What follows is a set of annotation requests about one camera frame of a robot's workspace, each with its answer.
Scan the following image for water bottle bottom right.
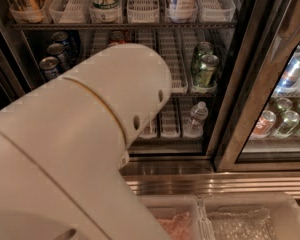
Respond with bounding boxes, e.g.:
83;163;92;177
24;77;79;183
184;101;209;138

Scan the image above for red coca cola can rear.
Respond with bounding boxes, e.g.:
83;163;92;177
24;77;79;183
109;31;126;44

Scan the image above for green can behind right door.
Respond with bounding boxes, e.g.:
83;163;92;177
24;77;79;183
272;110;300;138

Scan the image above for green soda can rear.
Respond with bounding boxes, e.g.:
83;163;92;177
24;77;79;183
190;41;214;76

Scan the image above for clear bin pink bubble wrap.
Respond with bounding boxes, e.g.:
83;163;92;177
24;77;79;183
141;195;205;240

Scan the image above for blue pepsi can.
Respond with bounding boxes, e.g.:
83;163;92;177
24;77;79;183
39;56;61;80
47;43;71;71
52;31;78;58

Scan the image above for orange can behind right door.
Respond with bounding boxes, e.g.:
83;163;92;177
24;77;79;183
251;110;276;138

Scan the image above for redbull can behind right door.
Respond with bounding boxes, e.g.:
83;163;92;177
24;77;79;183
274;52;300;95

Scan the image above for blue pepsi can front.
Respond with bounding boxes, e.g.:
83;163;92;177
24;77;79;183
39;56;61;80

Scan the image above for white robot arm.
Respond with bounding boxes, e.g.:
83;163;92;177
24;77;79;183
0;44;172;240

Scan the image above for blue pepsi can rear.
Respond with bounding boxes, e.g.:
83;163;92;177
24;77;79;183
52;31;78;58

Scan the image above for blue pepsi can middle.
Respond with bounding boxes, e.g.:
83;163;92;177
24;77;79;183
47;43;71;71

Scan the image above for closed right fridge door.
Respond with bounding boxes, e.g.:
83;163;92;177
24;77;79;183
215;0;300;172

